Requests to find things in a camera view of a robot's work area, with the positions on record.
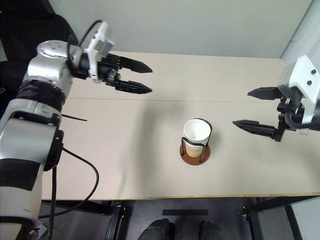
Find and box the thin black left wrist cable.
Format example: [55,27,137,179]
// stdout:
[66,19,104,66]

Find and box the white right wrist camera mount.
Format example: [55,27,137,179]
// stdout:
[278,54,320,136]

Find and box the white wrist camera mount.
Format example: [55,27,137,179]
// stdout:
[278,54,320,136]
[83,21,116,84]

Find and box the black floor tape strip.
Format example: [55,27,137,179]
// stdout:
[162,208,209,217]

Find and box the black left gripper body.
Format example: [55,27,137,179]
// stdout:
[97,53,124,91]

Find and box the dark rounded shape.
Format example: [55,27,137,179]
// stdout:
[137,218,176,240]
[198,219,225,240]

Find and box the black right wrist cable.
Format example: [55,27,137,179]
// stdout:
[285,109,305,131]

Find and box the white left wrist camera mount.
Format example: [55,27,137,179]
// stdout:
[83,21,116,84]

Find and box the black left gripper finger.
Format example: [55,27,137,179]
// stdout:
[115,80,153,95]
[119,56,154,74]

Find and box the black wire cup holder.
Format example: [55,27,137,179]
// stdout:
[179,117,214,166]

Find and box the tan ribbed paper cup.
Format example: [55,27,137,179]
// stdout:
[184,139,208,158]
[183,118,211,145]

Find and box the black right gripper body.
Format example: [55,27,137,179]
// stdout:
[274,93,305,143]

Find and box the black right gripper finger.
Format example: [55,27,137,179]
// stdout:
[232,120,277,141]
[247,86,284,101]

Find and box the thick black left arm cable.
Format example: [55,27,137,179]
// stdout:
[48,146,100,240]

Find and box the black zip tie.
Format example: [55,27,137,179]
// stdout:
[60,114,88,122]

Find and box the black chair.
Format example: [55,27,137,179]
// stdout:
[0,0,81,101]

